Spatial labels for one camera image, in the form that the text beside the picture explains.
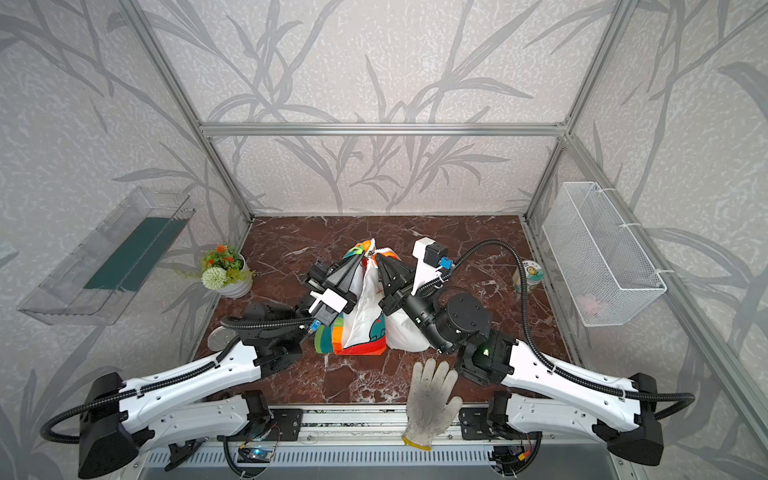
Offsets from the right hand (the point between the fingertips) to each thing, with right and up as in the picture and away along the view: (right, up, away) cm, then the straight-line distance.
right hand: (382, 246), depth 54 cm
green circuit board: (-32, -50, +16) cm, 62 cm away
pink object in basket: (+50, -15, +19) cm, 55 cm away
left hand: (-4, +1, -3) cm, 5 cm away
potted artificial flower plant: (-49, -8, +34) cm, 60 cm away
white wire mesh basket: (+46, -7, +6) cm, 47 cm away
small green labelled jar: (+45, -10, +39) cm, 61 cm away
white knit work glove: (+11, -42, +23) cm, 49 cm away
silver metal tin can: (-48, -26, +28) cm, 61 cm away
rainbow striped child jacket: (-4, -17, +6) cm, 18 cm away
